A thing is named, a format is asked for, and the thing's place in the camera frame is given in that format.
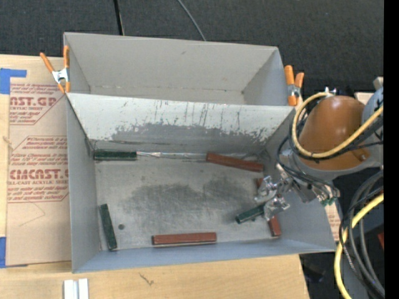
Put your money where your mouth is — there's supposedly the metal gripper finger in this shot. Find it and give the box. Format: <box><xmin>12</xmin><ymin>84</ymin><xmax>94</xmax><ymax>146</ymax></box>
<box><xmin>253</xmin><ymin>176</ymin><xmax>283</xmax><ymax>203</ymax></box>
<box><xmin>263</xmin><ymin>196</ymin><xmax>291</xmax><ymax>222</ymax></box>

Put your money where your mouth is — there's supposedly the red-brown flat block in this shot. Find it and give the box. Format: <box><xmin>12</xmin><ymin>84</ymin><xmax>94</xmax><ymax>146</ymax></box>
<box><xmin>151</xmin><ymin>232</ymin><xmax>218</xmax><ymax>247</ymax></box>
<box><xmin>205</xmin><ymin>152</ymin><xmax>264</xmax><ymax>173</ymax></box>
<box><xmin>255</xmin><ymin>177</ymin><xmax>283</xmax><ymax>238</ymax></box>

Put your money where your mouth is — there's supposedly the dark green flat block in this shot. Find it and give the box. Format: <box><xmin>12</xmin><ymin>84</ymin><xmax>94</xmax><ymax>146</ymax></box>
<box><xmin>99</xmin><ymin>203</ymin><xmax>118</xmax><ymax>251</ymax></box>
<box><xmin>234</xmin><ymin>204</ymin><xmax>266</xmax><ymax>225</ymax></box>
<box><xmin>93</xmin><ymin>149</ymin><xmax>138</xmax><ymax>161</ymax></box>

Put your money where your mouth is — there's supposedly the grey metal bin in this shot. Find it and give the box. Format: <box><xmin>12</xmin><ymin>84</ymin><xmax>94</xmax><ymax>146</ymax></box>
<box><xmin>63</xmin><ymin>32</ymin><xmax>337</xmax><ymax>274</ymax></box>

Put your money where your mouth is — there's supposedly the brown cardboard board, red print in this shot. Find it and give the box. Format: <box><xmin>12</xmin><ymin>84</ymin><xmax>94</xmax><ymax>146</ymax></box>
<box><xmin>0</xmin><ymin>54</ymin><xmax>344</xmax><ymax>267</ymax></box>

